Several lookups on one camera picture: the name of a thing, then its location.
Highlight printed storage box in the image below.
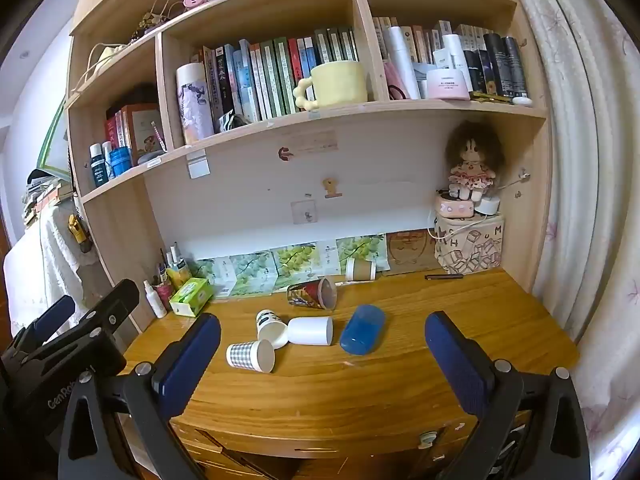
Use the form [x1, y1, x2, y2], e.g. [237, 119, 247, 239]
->
[435, 212, 505, 276]

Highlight patterned small bag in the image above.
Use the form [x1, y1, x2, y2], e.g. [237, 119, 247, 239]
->
[131, 0, 173, 43]

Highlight zebra pattern pouch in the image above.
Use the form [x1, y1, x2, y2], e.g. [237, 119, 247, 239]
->
[218, 110, 248, 133]

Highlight blue plastic cup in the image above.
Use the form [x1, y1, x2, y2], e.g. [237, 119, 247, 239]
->
[339, 303, 386, 357]

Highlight plain white cup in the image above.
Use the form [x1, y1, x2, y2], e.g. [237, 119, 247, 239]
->
[287, 316, 334, 347]

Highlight row of green and blue books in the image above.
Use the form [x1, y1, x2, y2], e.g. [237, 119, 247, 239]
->
[200, 25, 361, 128]

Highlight green framed picture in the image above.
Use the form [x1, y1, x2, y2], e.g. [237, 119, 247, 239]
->
[40, 105, 68, 176]

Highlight green leaf print card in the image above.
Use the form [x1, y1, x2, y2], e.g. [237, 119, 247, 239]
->
[195, 257, 236, 297]
[230, 252, 278, 296]
[270, 242, 321, 281]
[336, 234, 390, 273]

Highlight tall white tube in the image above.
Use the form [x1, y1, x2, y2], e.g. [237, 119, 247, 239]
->
[387, 25, 421, 101]

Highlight red books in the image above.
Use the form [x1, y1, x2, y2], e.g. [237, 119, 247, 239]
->
[104, 110, 132, 161]

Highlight white spray bottle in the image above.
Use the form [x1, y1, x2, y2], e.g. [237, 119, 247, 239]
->
[143, 280, 168, 319]

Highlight curly-haired doll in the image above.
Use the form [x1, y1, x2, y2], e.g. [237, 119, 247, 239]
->
[445, 120, 506, 203]

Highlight orange picture box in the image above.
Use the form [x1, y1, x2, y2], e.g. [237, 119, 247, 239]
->
[121, 104, 167, 153]

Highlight pink speaker box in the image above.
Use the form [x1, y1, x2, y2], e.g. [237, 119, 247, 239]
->
[434, 191, 476, 219]

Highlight yellow toy figure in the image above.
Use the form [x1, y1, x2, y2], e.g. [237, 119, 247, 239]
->
[67, 213, 93, 253]

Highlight white lotion bottle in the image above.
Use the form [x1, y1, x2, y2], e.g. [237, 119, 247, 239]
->
[442, 34, 473, 86]

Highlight blue jar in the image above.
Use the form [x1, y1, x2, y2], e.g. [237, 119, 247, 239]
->
[110, 147, 133, 178]

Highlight floral curtain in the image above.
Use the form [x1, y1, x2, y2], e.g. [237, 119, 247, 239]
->
[500, 0, 640, 461]

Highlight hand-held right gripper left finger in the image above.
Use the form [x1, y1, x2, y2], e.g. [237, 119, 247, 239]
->
[59, 312, 222, 480]

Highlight dark red patterned cup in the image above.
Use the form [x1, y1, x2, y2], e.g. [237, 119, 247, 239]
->
[286, 276, 338, 310]

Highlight white lace cloth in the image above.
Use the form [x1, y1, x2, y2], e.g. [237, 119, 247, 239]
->
[2, 205, 101, 336]

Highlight pink cream jar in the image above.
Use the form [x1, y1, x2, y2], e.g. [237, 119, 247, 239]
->
[426, 68, 471, 101]

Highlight pink pouch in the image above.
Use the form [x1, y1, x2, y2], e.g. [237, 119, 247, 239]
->
[382, 62, 408, 101]

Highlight white patterned thermos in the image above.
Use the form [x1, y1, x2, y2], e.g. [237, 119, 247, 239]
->
[176, 62, 216, 146]

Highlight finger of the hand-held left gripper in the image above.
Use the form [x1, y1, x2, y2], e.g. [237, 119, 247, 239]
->
[25, 279, 140, 362]
[12, 296, 76, 352]

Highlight checkered paper cup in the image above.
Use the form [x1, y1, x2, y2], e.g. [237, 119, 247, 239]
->
[226, 339, 276, 374]

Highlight yellow beaded-handle mug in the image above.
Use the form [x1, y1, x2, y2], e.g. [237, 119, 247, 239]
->
[292, 61, 368, 111]

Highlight stack of books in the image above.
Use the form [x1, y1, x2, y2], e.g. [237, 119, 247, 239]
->
[22, 170, 73, 226]

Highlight white cup with black print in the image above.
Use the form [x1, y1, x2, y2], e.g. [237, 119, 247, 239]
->
[256, 309, 290, 350]

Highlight brown paper cup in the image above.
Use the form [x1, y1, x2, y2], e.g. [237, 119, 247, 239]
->
[345, 257, 377, 282]

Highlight pink pen holder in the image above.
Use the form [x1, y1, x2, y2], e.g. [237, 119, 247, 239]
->
[152, 260, 174, 311]

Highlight yellow drawstring bag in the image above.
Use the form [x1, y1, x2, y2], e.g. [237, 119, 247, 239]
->
[75, 42, 128, 93]

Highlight green tissue box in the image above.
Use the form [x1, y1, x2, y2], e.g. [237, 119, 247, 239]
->
[169, 277, 213, 317]

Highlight yellow-green bottle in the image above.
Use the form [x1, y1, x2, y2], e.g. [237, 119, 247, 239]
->
[167, 242, 193, 286]

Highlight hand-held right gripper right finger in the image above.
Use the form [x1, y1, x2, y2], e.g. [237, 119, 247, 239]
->
[424, 310, 592, 480]

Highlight wooden bookshelf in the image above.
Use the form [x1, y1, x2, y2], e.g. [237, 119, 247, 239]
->
[65, 0, 553, 321]

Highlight brown drawing card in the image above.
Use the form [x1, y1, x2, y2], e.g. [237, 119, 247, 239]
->
[386, 230, 441, 277]

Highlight black spray can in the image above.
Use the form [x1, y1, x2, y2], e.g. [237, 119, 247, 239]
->
[502, 36, 530, 98]
[482, 34, 511, 96]

